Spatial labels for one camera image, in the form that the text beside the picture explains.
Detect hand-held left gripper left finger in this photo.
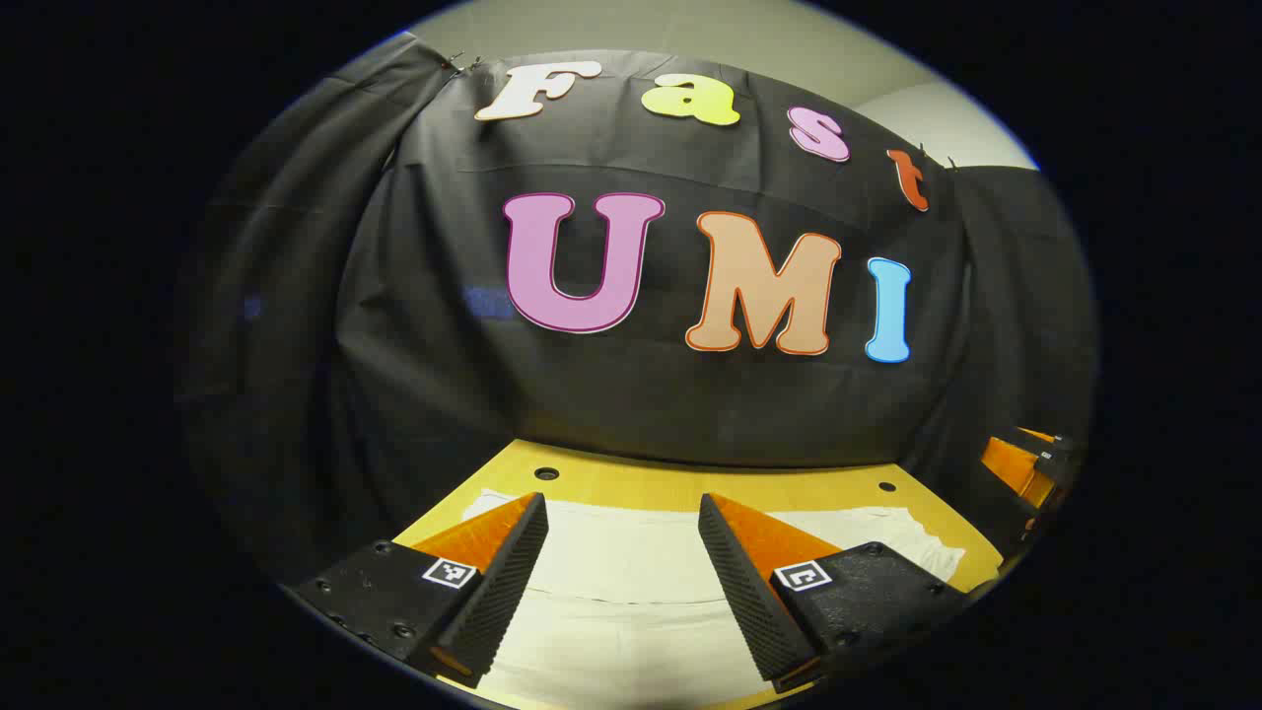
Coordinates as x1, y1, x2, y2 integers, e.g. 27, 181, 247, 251
294, 491, 550, 689

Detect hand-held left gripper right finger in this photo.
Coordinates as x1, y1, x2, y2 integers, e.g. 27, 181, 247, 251
697, 493, 977, 694

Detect white jeans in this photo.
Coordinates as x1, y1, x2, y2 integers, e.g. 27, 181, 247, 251
461, 488, 967, 707

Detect black backdrop cloth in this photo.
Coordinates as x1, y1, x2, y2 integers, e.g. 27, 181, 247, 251
175, 30, 1100, 583

